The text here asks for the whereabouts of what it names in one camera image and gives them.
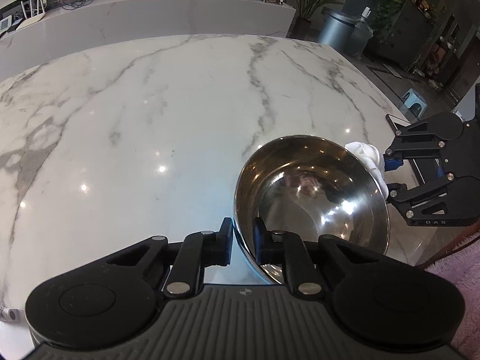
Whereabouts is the white cleaning cloth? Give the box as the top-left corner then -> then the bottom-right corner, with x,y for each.
345,141 -> 389,199

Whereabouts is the stainless steel bowl blue outside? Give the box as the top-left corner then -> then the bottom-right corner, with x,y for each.
234,135 -> 391,284

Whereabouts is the light blue plastic stool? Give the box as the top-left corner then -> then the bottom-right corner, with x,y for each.
401,88 -> 428,118

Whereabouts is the pink fluffy rug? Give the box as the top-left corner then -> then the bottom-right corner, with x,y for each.
424,232 -> 480,360

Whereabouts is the dark cabinet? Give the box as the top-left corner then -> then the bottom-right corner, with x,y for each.
366,0 -> 479,101

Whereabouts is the clear water jug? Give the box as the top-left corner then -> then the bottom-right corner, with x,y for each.
349,7 -> 374,58

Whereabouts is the grey metal trash bin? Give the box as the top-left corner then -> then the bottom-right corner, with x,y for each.
318,10 -> 360,55

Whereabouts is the white wifi router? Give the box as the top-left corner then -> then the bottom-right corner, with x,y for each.
17,0 -> 46,30

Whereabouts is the small white display device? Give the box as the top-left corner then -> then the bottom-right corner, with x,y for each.
0,16 -> 12,34

